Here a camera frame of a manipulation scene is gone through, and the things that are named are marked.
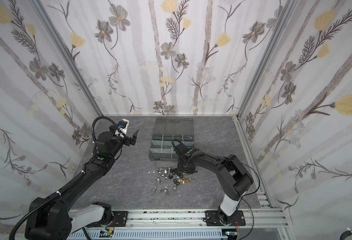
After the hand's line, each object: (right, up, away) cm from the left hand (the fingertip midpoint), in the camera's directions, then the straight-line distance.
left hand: (126, 122), depth 79 cm
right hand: (+28, -26, +11) cm, 40 cm away
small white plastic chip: (+10, -30, +12) cm, 34 cm away
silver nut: (+15, -38, +5) cm, 41 cm away
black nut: (+27, -36, +7) cm, 46 cm away
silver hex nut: (+26, -38, +5) cm, 46 cm away
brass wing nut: (+34, -34, +7) cm, 48 cm away
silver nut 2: (+16, -34, +7) cm, 38 cm away
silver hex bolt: (+22, -29, +11) cm, 38 cm away
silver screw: (+21, -39, +3) cm, 44 cm away
